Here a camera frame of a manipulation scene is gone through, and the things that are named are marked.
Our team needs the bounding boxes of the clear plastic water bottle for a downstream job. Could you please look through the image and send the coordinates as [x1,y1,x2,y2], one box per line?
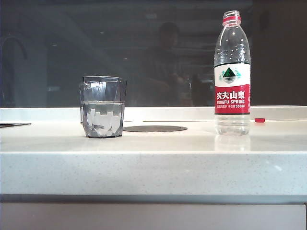
[213,10,252,137]

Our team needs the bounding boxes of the faceted grey transparent mug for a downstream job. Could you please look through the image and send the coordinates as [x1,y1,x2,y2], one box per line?
[79,75,128,139]

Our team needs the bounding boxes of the black round flat disc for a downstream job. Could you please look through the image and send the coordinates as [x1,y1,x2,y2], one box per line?
[123,125,189,133]

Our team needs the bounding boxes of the white cabinet front panel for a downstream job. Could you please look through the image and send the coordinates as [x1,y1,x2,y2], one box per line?
[0,202,307,230]

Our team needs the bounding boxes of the dark glass window pane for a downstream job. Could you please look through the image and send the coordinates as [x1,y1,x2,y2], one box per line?
[0,0,307,108]

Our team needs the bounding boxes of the black rectangular sink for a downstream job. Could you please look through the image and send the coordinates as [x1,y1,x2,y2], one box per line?
[0,123,32,128]

